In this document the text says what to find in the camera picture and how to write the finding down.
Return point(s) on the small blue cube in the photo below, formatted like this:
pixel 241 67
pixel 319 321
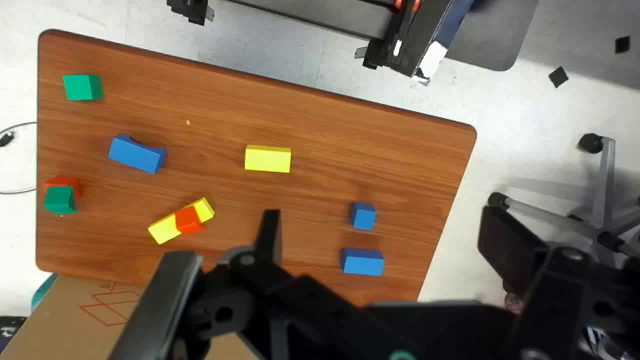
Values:
pixel 362 216

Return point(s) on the red wooden block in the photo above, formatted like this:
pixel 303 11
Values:
pixel 66 180

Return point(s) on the grey office chair base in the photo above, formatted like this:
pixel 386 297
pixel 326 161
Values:
pixel 603 193

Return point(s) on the black metal bracket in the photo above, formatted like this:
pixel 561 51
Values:
pixel 190 11

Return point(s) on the green wooden cube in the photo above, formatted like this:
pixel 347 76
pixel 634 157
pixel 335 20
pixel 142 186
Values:
pixel 83 87
pixel 60 200

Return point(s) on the orange wooden cube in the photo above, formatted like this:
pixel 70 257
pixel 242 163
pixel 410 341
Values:
pixel 189 220

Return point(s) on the teal round object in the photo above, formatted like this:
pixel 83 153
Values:
pixel 42 292

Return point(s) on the long blue block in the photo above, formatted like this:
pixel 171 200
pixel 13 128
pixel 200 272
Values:
pixel 137 154
pixel 362 262

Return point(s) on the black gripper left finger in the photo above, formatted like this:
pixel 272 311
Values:
pixel 160 301

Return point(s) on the black floor marker square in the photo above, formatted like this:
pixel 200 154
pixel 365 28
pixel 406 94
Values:
pixel 559 76

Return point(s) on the brown cardboard box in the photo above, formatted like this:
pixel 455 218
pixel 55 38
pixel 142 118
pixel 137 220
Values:
pixel 66 321

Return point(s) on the dark grey floor mat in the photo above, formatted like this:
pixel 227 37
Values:
pixel 493 33

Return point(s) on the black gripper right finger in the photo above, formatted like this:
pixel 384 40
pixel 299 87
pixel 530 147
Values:
pixel 510 257

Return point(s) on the yellow rectangular block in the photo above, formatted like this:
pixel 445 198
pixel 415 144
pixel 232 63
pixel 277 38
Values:
pixel 266 158
pixel 160 230

